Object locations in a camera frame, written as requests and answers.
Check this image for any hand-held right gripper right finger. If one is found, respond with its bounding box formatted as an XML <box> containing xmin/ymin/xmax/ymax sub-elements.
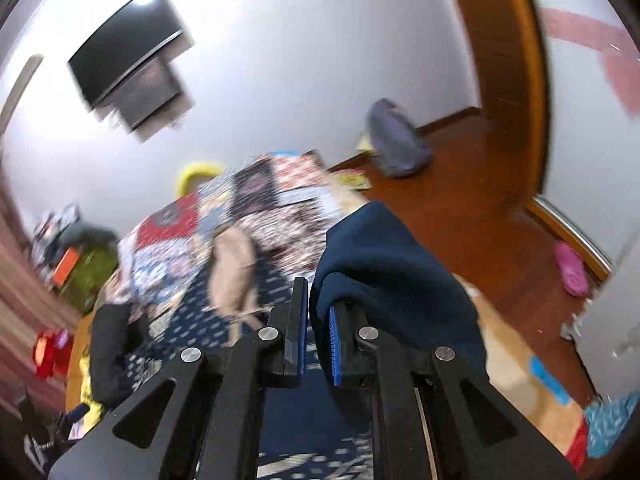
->
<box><xmin>327</xmin><ymin>300</ymin><xmax>579</xmax><ymax>480</ymax></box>

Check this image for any plain navy blue garment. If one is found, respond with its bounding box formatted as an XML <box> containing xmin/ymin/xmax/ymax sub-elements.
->
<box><xmin>309</xmin><ymin>201</ymin><xmax>488</xmax><ymax>387</ymax></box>

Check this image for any wooden door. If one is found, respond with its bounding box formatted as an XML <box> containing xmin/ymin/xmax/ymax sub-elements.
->
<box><xmin>440</xmin><ymin>0</ymin><xmax>547</xmax><ymax>197</ymax></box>

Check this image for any white cabinet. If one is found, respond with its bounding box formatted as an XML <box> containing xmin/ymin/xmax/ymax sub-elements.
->
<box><xmin>562</xmin><ymin>239</ymin><xmax>640</xmax><ymax>404</ymax></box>

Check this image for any colourful book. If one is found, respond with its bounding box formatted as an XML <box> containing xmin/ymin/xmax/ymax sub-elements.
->
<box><xmin>332</xmin><ymin>170</ymin><xmax>372</xmax><ymax>192</ymax></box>

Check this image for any yellow plastic object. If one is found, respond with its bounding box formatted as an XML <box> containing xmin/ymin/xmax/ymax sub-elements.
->
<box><xmin>175</xmin><ymin>160</ymin><xmax>224</xmax><ymax>196</ymax></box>

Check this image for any yellow cloth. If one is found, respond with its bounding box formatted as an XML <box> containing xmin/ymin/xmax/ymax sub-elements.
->
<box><xmin>65</xmin><ymin>310</ymin><xmax>109</xmax><ymax>431</ymax></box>

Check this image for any patchwork printed blanket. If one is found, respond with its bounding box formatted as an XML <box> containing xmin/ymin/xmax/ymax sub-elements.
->
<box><xmin>107</xmin><ymin>149</ymin><xmax>375</xmax><ymax>356</ymax></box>

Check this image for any black cloth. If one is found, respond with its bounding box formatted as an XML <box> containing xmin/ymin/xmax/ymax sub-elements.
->
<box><xmin>90</xmin><ymin>304</ymin><xmax>152</xmax><ymax>407</ymax></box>

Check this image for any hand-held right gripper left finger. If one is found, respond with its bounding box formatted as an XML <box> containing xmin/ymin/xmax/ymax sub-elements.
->
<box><xmin>47</xmin><ymin>276</ymin><xmax>309</xmax><ymax>480</ymax></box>

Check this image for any dark grey cloth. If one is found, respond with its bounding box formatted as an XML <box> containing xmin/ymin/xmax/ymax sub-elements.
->
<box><xmin>60</xmin><ymin>222</ymin><xmax>119</xmax><ymax>247</ymax></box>

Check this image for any green bag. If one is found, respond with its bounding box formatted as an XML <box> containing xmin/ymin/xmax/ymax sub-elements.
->
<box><xmin>65</xmin><ymin>244</ymin><xmax>121</xmax><ymax>312</ymax></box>

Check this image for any orange box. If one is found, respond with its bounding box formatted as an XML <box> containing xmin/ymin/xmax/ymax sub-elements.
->
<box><xmin>51</xmin><ymin>247</ymin><xmax>81</xmax><ymax>286</ymax></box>

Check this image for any pink slipper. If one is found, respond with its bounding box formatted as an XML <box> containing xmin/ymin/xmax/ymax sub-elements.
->
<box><xmin>554</xmin><ymin>241</ymin><xmax>591</xmax><ymax>297</ymax></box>

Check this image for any teal patterned cloth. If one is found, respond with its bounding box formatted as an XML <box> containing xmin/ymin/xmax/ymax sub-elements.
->
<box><xmin>582</xmin><ymin>394</ymin><xmax>640</xmax><ymax>459</ymax></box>

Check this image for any wall-mounted black television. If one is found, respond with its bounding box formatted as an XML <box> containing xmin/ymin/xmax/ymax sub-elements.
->
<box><xmin>67</xmin><ymin>0</ymin><xmax>196</xmax><ymax>145</ymax></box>

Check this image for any beige cloth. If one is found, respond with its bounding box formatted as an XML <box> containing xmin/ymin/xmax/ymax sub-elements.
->
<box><xmin>207</xmin><ymin>226</ymin><xmax>264</xmax><ymax>329</ymax></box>

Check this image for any navy paisley print garment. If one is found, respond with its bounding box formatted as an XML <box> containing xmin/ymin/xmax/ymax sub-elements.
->
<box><xmin>150</xmin><ymin>260</ymin><xmax>376</xmax><ymax>480</ymax></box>

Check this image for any red toy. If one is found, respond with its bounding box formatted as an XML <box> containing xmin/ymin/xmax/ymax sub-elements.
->
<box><xmin>32</xmin><ymin>329</ymin><xmax>74</xmax><ymax>379</ymax></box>

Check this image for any purple grey backpack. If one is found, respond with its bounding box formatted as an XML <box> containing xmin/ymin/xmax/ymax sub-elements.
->
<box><xmin>366</xmin><ymin>98</ymin><xmax>435</xmax><ymax>179</ymax></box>

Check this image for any cream blanket with colourful patches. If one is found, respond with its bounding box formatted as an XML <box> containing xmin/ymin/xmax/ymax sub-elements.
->
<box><xmin>450</xmin><ymin>272</ymin><xmax>592</xmax><ymax>467</ymax></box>

